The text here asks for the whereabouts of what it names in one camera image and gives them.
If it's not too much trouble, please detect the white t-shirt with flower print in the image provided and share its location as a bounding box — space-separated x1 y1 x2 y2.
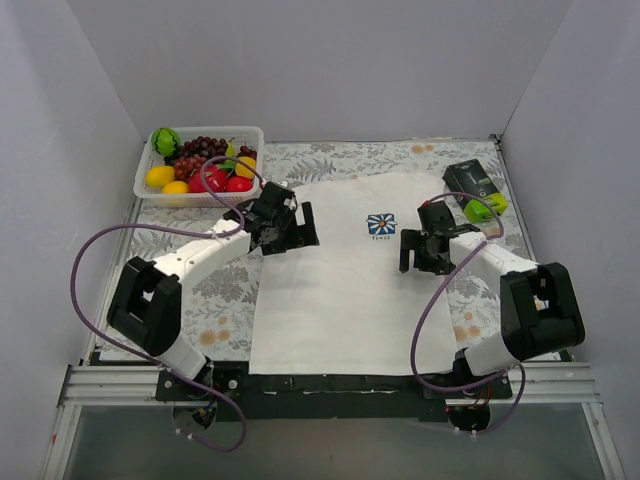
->
249 172 458 376

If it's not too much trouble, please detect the aluminium frame rail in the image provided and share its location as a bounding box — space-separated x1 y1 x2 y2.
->
39 133 626 480

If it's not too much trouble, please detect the yellow toy lemon right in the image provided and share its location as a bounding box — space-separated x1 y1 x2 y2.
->
235 156 257 180

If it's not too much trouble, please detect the toy watermelon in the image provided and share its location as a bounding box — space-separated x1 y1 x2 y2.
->
151 127 181 156

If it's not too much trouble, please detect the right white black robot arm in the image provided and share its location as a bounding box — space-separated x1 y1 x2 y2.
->
399 200 585 398

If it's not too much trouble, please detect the yellow toy lemon left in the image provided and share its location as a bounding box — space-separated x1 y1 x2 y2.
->
145 165 175 189

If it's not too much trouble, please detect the dark purple grape bunch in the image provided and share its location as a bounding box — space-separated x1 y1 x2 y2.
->
173 136 233 160

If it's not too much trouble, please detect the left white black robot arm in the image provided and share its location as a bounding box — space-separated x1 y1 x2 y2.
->
107 182 319 400

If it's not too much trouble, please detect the red grape bunch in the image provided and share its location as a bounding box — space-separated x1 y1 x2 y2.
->
173 155 207 183

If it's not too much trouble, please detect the floral table mat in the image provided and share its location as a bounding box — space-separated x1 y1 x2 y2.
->
122 139 535 370

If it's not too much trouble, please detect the black green product box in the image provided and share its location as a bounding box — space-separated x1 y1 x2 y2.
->
443 159 508 223

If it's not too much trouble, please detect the yellow toy lemon front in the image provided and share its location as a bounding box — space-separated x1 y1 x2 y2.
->
161 181 189 195

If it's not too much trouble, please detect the yellow toy lemon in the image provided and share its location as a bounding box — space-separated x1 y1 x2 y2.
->
235 156 257 180
145 165 175 189
161 181 189 195

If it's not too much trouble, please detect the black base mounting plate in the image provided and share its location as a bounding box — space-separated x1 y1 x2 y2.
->
154 360 515 421

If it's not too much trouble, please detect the white plastic fruit basket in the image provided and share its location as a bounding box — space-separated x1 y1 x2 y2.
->
133 126 264 208

